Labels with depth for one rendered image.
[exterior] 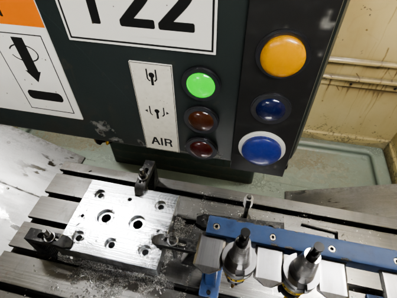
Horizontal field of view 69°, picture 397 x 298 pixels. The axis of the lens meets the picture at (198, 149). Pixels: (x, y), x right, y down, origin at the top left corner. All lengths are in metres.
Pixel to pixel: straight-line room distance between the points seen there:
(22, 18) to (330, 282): 0.56
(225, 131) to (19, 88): 0.17
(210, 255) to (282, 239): 0.14
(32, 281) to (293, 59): 0.94
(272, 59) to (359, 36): 1.20
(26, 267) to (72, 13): 0.89
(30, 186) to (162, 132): 1.29
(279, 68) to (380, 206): 1.17
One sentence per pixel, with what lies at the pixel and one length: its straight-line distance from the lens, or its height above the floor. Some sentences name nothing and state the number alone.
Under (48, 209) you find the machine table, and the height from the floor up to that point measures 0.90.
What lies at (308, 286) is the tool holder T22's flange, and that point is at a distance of 0.57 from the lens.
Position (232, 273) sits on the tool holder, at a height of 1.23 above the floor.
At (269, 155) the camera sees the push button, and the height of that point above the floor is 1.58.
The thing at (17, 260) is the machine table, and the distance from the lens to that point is 1.06.
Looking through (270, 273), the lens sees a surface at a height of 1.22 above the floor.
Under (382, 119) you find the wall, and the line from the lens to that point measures 1.65.
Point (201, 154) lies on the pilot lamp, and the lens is 0.24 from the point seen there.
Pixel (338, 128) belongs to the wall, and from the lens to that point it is 1.65.
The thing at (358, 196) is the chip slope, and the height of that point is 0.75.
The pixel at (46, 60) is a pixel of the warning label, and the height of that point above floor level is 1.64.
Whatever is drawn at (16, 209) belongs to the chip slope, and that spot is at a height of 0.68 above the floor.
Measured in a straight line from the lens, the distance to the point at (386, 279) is 0.65.
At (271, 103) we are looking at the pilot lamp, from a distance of 0.20.
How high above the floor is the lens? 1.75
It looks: 48 degrees down
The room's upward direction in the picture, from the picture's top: 1 degrees counter-clockwise
